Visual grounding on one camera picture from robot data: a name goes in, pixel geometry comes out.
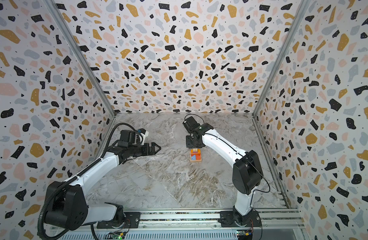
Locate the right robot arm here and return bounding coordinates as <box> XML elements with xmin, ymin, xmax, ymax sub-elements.
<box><xmin>183</xmin><ymin>114</ymin><xmax>264</xmax><ymax>227</ymax></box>

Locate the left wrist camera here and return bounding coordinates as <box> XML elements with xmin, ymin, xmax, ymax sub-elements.
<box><xmin>137</xmin><ymin>129</ymin><xmax>149</xmax><ymax>145</ymax></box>

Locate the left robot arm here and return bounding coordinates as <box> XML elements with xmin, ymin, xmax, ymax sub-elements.
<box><xmin>38</xmin><ymin>129</ymin><xmax>161</xmax><ymax>234</ymax></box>

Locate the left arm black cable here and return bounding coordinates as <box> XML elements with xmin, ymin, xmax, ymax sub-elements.
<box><xmin>37</xmin><ymin>122</ymin><xmax>140</xmax><ymax>240</ymax></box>

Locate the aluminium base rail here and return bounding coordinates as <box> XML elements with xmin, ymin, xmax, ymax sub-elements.
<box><xmin>50</xmin><ymin>208</ymin><xmax>307</xmax><ymax>240</ymax></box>

